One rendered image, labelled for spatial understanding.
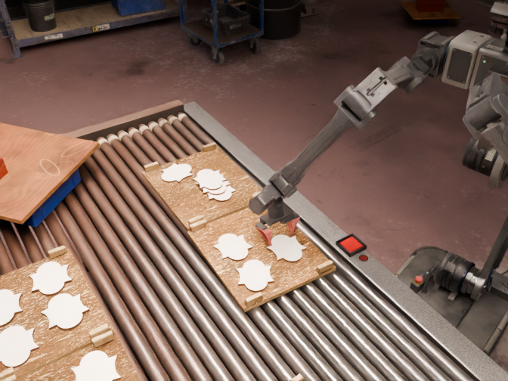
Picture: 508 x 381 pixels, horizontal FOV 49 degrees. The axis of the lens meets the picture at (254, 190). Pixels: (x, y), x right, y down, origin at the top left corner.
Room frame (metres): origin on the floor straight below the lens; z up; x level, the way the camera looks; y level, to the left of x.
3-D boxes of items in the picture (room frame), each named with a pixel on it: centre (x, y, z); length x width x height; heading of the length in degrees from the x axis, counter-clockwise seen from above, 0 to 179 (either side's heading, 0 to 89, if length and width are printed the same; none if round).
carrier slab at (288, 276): (1.36, -0.02, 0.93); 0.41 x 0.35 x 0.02; 30
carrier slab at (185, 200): (1.72, 0.20, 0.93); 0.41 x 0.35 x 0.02; 32
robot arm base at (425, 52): (1.72, -0.57, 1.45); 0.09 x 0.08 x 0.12; 50
